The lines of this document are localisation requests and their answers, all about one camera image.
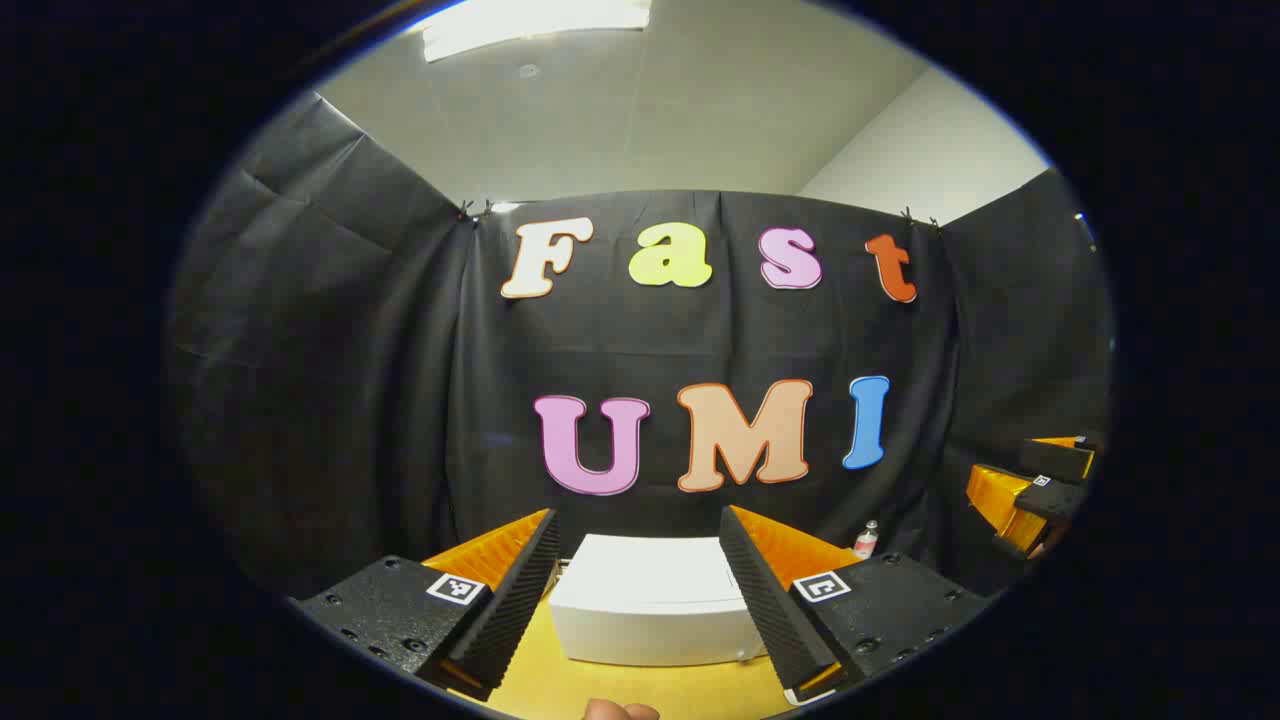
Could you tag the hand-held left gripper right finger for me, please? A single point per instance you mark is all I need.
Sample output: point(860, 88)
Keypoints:
point(765, 600)

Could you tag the black backdrop cloth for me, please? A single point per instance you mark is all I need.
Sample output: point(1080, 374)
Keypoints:
point(350, 400)

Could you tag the small red label bottle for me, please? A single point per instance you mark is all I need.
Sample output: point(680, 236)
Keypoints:
point(866, 542)

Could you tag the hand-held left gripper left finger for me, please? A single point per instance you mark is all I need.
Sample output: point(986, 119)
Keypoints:
point(515, 610)

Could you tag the ceiling light panel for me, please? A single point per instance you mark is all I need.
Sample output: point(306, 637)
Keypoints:
point(530, 25)

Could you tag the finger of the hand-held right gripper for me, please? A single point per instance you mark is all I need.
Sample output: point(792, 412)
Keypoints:
point(1055, 460)
point(1000, 505)

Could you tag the white microwave oven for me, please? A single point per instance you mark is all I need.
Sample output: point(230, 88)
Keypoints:
point(650, 600)

